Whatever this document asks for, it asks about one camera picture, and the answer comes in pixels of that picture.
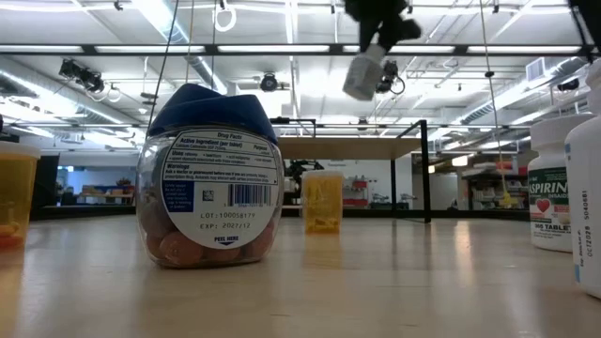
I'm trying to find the wooden shelf black metal frame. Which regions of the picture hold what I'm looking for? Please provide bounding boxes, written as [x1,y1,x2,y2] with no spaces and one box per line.
[276,119,432,224]

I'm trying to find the white bottle blue-edged label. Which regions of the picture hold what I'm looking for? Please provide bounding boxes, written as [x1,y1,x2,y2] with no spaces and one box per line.
[564,58,601,300]

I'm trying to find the white aspirin bottle green label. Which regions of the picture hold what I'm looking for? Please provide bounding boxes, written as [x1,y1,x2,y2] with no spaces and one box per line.
[527,114,597,254]

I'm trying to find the round black ceiling camera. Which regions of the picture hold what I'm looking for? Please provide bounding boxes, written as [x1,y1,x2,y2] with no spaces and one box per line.
[259,72,281,93]

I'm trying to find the white hanging ring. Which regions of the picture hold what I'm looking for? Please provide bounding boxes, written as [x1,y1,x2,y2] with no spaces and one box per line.
[213,3,238,33]

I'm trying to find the black ceiling camera cluster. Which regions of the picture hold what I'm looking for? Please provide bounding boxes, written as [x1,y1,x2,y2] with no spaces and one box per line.
[58,58,105,94]

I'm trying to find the clear jar blue cap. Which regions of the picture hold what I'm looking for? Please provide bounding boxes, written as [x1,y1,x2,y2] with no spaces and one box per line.
[134,83,286,269]

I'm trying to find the red storage rack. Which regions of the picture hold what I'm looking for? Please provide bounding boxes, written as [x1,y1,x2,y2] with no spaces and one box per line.
[342,177,370,207]

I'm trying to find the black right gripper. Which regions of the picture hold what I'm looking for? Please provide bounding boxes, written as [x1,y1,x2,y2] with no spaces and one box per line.
[345,0,423,54]

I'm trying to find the black ceiling camera with cable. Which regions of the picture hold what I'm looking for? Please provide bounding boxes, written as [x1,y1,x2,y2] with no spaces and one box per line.
[380,59,406,95]

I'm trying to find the black hanging cable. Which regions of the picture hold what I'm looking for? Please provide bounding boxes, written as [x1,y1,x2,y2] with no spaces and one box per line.
[146,0,181,131]

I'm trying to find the black overhead beam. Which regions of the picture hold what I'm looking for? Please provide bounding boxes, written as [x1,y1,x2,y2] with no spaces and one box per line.
[0,42,601,58]

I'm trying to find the black background cabinet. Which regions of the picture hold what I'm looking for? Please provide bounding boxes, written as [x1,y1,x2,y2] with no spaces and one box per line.
[30,154,60,220]

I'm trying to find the background storage shelves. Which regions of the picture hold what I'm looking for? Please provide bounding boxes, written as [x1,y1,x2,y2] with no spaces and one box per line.
[462,159,531,210]

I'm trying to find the background workbench with items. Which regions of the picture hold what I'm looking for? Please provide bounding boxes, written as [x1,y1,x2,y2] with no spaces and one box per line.
[58,177,137,207]

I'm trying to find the amber pill bottle white cap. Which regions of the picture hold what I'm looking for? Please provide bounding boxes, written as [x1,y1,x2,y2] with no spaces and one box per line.
[301,169,345,235]
[0,140,42,250]

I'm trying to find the black table frame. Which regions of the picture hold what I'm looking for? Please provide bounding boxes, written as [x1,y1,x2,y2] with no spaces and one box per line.
[30,205,532,222]

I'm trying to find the yellow hanging cable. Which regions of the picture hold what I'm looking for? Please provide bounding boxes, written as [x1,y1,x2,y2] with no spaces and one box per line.
[184,0,196,86]

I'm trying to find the beige hanging rope yellow tassel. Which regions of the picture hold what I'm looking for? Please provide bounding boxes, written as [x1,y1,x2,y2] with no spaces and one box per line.
[477,0,519,209]

